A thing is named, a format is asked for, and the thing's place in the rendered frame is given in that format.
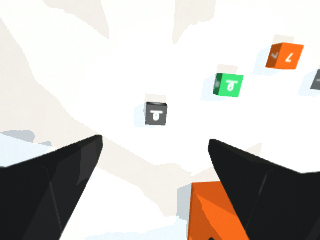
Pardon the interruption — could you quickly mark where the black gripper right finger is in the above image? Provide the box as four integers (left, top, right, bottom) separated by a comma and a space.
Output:
207, 138, 320, 240

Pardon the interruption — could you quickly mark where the green block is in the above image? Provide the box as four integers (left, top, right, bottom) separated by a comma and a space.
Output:
213, 73, 244, 97

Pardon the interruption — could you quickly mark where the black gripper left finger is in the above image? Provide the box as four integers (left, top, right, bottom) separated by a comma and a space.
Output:
0, 135, 103, 240

